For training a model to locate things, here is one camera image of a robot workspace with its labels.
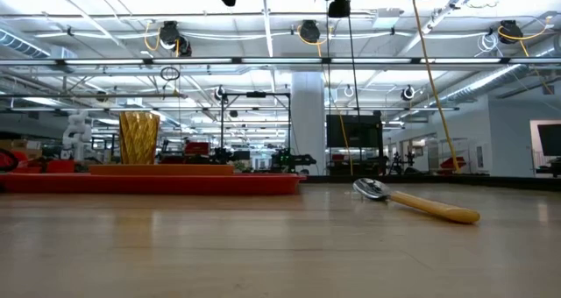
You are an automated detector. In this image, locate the black robot with green light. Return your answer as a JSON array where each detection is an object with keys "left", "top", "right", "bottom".
[{"left": 270, "top": 148, "right": 317, "bottom": 173}]

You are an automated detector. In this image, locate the amber faceted plastic cup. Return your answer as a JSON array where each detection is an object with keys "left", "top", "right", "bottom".
[{"left": 118, "top": 110, "right": 161, "bottom": 166}]

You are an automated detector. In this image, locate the short silver ventilation duct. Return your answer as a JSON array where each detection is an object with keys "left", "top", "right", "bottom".
[{"left": 0, "top": 29, "right": 78, "bottom": 74}]

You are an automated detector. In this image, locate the thick yellow hanging cable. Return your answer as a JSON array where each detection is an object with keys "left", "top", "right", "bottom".
[{"left": 409, "top": 0, "right": 461, "bottom": 174}]

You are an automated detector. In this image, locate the black metal frame stand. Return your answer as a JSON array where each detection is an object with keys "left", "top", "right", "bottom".
[{"left": 220, "top": 90, "right": 293, "bottom": 161}]

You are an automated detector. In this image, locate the yellow-handled metal spoon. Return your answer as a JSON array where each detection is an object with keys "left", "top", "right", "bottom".
[{"left": 352, "top": 177, "right": 481, "bottom": 225}]

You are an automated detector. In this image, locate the white building pillar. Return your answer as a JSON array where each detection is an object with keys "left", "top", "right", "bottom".
[{"left": 290, "top": 72, "right": 328, "bottom": 176}]

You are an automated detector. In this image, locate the red storage bin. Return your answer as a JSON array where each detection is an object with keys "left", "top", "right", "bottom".
[{"left": 45, "top": 159, "right": 76, "bottom": 174}]

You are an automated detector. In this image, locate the large black display screen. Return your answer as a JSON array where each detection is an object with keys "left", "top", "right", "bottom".
[{"left": 325, "top": 114, "right": 384, "bottom": 149}]

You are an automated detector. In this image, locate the black coiled cable loop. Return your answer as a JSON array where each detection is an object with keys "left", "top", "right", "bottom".
[{"left": 160, "top": 66, "right": 181, "bottom": 82}]

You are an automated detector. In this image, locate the dark computer monitor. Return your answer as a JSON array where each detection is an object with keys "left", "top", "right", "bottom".
[{"left": 536, "top": 123, "right": 561, "bottom": 158}]

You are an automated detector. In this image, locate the red tool box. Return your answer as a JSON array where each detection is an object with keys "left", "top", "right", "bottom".
[{"left": 183, "top": 141, "right": 211, "bottom": 157}]

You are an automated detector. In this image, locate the thin yellow hanging cable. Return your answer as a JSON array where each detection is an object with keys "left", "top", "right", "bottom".
[{"left": 322, "top": 65, "right": 354, "bottom": 177}]

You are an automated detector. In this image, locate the red chair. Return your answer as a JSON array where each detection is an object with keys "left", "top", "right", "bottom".
[{"left": 440, "top": 156, "right": 468, "bottom": 171}]

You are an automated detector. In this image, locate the brown cardboard box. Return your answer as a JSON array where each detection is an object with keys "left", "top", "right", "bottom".
[{"left": 0, "top": 138, "right": 44, "bottom": 160}]

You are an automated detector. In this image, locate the red plastic tray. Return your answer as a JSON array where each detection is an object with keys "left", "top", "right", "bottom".
[{"left": 0, "top": 171, "right": 303, "bottom": 197}]

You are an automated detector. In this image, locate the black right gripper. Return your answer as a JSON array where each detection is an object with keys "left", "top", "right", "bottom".
[{"left": 217, "top": 0, "right": 352, "bottom": 19}]

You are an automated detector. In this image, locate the long silver ventilation duct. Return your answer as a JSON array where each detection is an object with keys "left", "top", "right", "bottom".
[{"left": 431, "top": 34, "right": 561, "bottom": 109}]

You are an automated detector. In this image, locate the black hanging cable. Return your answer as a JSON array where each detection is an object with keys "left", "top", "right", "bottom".
[{"left": 345, "top": 16, "right": 364, "bottom": 163}]

